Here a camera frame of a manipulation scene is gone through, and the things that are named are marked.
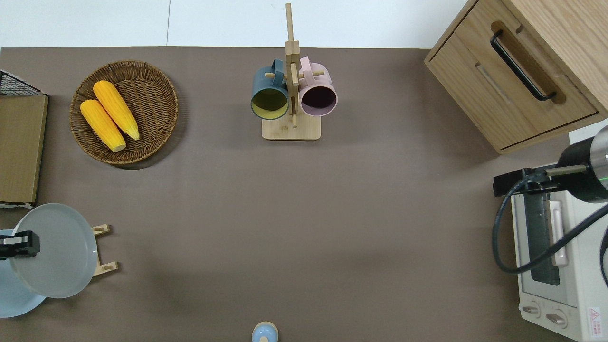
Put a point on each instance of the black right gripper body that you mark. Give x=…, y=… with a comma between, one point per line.
x=579, y=185

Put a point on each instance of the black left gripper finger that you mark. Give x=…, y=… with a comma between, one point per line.
x=27, y=244

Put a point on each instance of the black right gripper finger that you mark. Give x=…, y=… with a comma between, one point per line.
x=541, y=183
x=506, y=186

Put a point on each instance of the gray plate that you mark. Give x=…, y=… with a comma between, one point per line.
x=61, y=251

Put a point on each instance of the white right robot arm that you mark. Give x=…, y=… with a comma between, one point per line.
x=602, y=152

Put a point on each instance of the light blue plate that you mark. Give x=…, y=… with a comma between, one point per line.
x=14, y=299

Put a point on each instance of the low wooden plate rack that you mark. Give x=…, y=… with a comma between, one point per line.
x=105, y=268

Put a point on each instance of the wooden mug rack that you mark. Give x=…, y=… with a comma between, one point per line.
x=290, y=130

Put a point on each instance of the brown wooden board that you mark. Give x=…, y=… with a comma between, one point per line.
x=21, y=147

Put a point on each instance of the white toaster oven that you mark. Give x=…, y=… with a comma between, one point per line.
x=584, y=285

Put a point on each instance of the light wooden cabinet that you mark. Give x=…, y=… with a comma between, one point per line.
x=546, y=57

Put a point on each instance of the white oven knob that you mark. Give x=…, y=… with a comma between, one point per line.
x=531, y=310
x=555, y=319

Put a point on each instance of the yellow corn cob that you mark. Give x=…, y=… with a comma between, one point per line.
x=116, y=109
x=102, y=124

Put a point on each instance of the round wicker basket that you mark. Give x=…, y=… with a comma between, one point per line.
x=152, y=104

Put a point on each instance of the brown table mat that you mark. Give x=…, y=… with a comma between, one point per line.
x=304, y=213

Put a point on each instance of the pink mug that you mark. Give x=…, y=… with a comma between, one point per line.
x=319, y=80

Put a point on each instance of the blue and tan round object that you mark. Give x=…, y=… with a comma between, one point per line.
x=264, y=335

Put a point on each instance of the dark teal mug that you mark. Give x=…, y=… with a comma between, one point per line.
x=266, y=83

